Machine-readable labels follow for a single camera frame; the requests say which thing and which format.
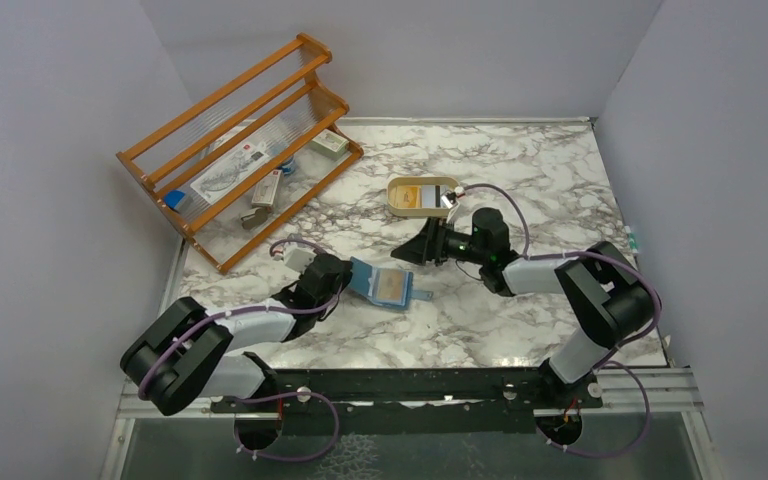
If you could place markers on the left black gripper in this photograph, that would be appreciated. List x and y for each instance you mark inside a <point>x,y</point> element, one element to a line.
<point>345,276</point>

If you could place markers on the small white green box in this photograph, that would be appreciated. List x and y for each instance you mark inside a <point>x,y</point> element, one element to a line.
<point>329,144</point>

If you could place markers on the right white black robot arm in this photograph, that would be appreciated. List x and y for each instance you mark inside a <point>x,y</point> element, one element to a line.
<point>609,298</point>

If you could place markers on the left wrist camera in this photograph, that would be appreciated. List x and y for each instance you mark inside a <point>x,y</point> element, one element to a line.
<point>298,259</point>

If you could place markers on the small white red box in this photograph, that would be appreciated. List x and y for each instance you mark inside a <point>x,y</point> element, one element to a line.
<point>265,192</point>

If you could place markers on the tan card in holder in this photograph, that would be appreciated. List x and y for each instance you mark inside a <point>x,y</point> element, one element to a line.
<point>389,286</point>

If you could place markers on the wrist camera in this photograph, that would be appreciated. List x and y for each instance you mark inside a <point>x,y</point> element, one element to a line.
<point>450,198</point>
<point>298,259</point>

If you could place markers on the blue cap item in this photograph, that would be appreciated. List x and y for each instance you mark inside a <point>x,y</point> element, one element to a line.
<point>175,200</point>

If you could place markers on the blue leather card holder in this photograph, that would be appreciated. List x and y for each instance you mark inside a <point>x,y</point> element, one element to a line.
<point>362,277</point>

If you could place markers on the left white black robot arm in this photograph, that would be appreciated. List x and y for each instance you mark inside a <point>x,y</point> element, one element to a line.
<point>186,353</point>

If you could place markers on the green white item at edge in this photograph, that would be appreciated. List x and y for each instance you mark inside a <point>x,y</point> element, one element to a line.
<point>632,240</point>

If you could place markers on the orange wooden rack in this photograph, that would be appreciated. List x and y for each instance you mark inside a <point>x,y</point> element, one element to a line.
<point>280,100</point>

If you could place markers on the beige oval tray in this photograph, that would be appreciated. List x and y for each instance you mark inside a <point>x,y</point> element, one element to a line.
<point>420,212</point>

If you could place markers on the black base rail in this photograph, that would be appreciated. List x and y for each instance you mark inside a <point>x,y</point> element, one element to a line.
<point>382,401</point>

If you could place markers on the small blue white jar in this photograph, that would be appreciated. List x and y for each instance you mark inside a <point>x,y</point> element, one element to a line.
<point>288,166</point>

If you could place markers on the long clear packaged item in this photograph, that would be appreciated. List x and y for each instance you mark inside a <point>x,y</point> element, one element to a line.
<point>232,168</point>

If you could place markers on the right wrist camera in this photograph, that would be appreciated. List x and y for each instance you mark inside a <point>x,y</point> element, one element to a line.
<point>450,198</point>

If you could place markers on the grey metal clip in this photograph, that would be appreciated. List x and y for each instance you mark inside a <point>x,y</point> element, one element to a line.
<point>255,217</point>

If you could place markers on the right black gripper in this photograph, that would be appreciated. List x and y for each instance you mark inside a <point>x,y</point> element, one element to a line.
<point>421,248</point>

